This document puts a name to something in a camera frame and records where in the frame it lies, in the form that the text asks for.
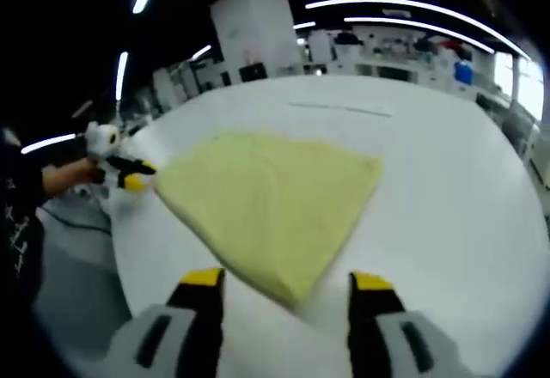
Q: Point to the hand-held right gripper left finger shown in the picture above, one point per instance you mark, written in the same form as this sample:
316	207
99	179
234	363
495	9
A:
180	331

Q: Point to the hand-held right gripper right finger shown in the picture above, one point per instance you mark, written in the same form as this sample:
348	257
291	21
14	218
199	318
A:
386	335

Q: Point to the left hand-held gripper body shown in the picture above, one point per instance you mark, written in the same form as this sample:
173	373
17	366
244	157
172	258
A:
103	139

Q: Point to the yellow grey blue garment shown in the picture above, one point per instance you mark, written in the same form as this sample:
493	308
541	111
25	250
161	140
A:
266	206

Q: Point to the person's left hand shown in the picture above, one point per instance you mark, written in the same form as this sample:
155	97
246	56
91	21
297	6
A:
88	174

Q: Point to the person in black shirt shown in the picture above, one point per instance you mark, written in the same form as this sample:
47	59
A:
19	223

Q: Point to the black cabinet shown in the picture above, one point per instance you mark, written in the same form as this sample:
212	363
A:
252	73

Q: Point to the white square pillar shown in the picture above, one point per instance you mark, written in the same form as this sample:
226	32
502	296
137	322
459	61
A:
253	26

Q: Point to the white lab workbench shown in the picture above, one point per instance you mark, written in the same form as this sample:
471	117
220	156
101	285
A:
386	68

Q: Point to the blue bin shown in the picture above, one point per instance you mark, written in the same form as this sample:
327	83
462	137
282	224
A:
463	73

